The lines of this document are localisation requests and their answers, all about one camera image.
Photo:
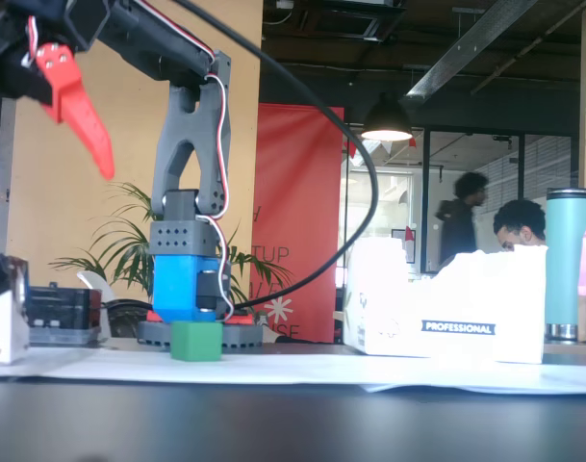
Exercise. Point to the seated man curly hair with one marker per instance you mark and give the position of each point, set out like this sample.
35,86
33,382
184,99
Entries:
518,223

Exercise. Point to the black electronics case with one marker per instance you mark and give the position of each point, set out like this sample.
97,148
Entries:
61,313

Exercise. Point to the black and white carton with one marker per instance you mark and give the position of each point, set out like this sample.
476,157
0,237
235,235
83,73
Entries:
4,313

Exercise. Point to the green cube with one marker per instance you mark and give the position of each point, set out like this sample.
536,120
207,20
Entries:
196,341

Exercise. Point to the teal metal tumbler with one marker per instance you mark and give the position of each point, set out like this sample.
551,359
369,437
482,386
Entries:
569,250

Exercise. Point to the black pendant lamp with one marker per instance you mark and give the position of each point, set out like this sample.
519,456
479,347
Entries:
386,120

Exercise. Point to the white cardboard tissue box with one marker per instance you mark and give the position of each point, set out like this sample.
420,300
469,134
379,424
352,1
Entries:
466,298

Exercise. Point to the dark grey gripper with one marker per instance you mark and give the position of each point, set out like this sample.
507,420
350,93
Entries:
63,87

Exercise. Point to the red standing banner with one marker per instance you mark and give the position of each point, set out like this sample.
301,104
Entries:
297,192

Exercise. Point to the standing person dark hoodie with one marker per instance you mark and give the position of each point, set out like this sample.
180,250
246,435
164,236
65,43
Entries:
458,226

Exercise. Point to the long white paper sheet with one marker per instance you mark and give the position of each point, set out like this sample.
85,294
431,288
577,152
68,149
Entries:
292,370

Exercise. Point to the grey robot arm blue base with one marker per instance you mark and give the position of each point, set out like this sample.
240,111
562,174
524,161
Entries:
196,120

